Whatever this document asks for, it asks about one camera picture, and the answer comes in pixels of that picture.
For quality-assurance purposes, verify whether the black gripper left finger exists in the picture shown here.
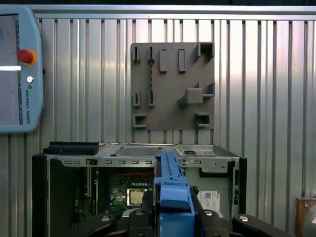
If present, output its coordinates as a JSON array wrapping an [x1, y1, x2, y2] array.
[[81, 208, 158, 237]]

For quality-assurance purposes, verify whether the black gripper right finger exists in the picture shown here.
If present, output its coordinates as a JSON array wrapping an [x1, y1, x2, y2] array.
[[197, 208, 294, 237]]

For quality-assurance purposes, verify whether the hard disk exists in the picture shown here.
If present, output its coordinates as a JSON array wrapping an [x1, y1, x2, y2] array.
[[153, 152, 203, 237]]

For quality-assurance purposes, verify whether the silver CPU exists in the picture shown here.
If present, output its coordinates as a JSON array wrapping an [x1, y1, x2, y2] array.
[[126, 188, 146, 205]]

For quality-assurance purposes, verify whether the grey power supply unit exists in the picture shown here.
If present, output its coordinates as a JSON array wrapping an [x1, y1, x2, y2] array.
[[176, 144, 241, 214]]

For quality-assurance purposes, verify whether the green motherboard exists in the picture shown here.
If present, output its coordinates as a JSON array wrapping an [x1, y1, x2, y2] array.
[[74, 170, 158, 223]]

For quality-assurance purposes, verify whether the black open PC case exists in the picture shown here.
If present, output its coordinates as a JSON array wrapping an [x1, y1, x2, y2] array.
[[32, 141, 247, 237]]

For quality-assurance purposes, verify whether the grey parts rack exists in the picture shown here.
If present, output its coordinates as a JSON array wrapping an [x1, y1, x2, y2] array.
[[130, 41, 216, 131]]

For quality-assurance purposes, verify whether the RAM stick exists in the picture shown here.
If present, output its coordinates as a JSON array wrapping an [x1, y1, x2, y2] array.
[[149, 46, 154, 106]]

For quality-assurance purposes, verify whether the pale blue teach pendant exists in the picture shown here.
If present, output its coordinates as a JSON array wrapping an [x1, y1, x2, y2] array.
[[0, 6, 45, 135]]

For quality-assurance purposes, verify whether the red black fan wire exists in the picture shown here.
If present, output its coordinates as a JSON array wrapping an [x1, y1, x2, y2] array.
[[113, 171, 154, 177]]

